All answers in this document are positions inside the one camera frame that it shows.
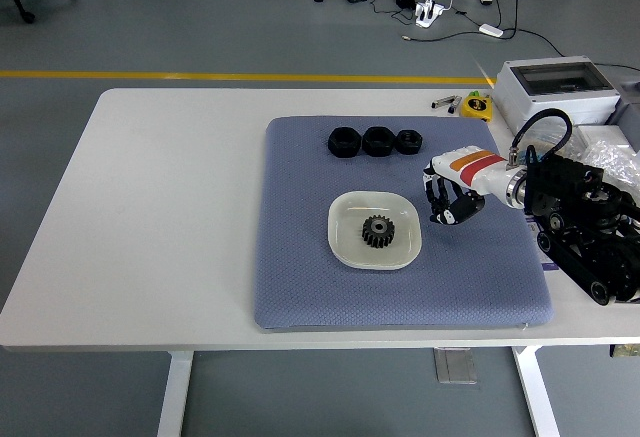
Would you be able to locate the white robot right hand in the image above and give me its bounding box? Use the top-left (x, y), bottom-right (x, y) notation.
top-left (422, 145), bottom-right (521, 227)

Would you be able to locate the large black gear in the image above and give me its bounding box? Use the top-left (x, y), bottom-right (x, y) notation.
top-left (360, 215), bottom-right (397, 252)

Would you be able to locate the small black hex nut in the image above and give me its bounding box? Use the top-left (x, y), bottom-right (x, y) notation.
top-left (395, 129), bottom-right (425, 157)

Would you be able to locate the large black hex nut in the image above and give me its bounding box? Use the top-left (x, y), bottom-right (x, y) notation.
top-left (361, 125), bottom-right (396, 158)
top-left (327, 126), bottom-right (360, 159)

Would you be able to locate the flat white box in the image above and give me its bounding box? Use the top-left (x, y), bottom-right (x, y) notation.
top-left (577, 124), bottom-right (636, 151)

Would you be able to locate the yellow tape measure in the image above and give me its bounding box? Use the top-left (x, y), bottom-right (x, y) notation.
top-left (459, 95), bottom-right (494, 122)

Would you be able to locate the clear bag of blue resistors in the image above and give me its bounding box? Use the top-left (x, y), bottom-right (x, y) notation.
top-left (514, 121), bottom-right (576, 158)

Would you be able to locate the clear bag of white parts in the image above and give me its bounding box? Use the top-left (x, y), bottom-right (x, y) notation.
top-left (582, 139), bottom-right (640, 183)

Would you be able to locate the white square dish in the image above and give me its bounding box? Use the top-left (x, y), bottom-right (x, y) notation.
top-left (326, 189), bottom-right (424, 272)

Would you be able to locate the white power strip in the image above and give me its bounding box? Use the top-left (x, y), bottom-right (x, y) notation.
top-left (414, 0), bottom-right (448, 28)

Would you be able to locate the grey device casing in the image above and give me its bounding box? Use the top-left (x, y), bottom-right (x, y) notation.
top-left (612, 79), bottom-right (640, 128)

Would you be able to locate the metal floor plate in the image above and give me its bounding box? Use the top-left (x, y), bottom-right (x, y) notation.
top-left (433, 347), bottom-right (478, 385)

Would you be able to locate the blue-grey textured mat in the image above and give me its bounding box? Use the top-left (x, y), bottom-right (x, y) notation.
top-left (252, 115), bottom-right (555, 332)

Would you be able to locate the white table leg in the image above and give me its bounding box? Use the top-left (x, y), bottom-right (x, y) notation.
top-left (512, 346), bottom-right (561, 437)
top-left (157, 351), bottom-right (196, 437)

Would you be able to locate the grey electrical enclosure box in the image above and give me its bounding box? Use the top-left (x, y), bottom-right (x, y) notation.
top-left (492, 55), bottom-right (622, 138)

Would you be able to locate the long black floor cable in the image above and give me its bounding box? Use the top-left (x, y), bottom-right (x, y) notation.
top-left (401, 6), bottom-right (566, 58)

